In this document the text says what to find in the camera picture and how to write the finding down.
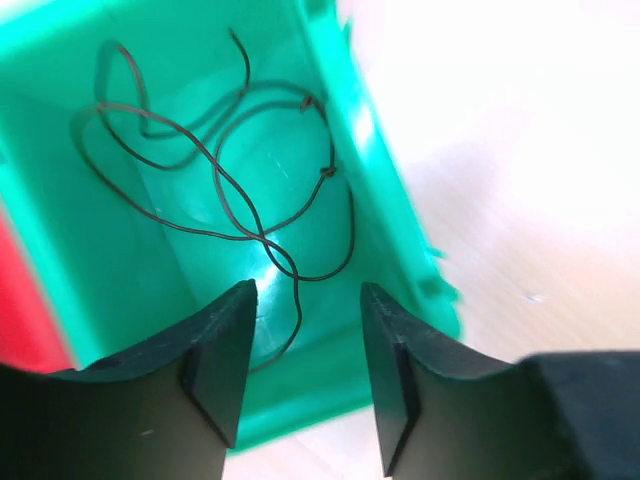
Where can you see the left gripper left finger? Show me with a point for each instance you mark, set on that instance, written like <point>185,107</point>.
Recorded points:
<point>166,408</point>

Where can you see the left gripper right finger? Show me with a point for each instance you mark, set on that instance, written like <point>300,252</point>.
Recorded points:
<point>446,411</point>

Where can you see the right green bin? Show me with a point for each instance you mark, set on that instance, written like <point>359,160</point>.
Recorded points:
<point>125,245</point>

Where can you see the red bin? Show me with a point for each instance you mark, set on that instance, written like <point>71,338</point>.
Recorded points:
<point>31,337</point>

